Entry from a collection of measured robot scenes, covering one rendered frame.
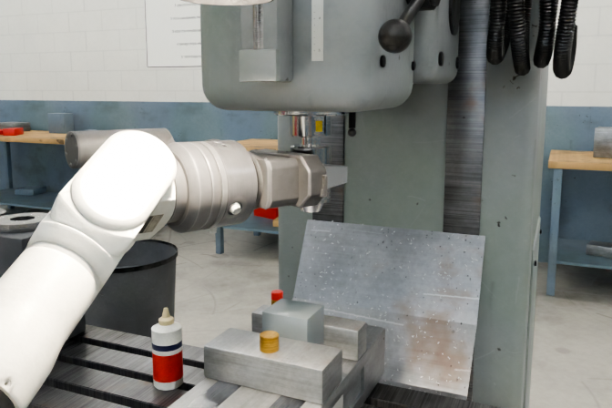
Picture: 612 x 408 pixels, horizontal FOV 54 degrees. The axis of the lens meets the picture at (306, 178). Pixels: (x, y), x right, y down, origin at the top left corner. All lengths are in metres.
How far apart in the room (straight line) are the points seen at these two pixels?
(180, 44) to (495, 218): 5.07
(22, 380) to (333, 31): 0.39
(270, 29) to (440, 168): 0.54
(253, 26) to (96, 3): 6.01
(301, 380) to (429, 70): 0.39
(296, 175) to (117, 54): 5.78
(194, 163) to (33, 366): 0.22
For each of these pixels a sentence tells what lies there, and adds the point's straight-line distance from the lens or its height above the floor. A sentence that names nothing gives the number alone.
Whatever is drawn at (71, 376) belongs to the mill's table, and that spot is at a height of 0.93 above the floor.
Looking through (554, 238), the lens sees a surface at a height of 0.38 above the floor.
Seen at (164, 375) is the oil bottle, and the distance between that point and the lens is 0.86.
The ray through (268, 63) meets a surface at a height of 1.36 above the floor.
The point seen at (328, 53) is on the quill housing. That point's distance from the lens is 0.58.
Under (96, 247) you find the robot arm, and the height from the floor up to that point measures 1.21.
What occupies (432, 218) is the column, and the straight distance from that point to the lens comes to 1.05.
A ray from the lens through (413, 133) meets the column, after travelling 1.03.
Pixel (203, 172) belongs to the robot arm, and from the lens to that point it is 0.56.
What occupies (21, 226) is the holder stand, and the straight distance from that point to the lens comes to 0.99.
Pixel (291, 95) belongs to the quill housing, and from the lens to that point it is 0.60.
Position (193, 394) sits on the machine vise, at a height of 1.00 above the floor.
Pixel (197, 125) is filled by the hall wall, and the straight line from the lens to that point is 5.80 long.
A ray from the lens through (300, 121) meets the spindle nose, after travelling 0.67.
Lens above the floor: 1.33
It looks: 9 degrees down
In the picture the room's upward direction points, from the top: straight up
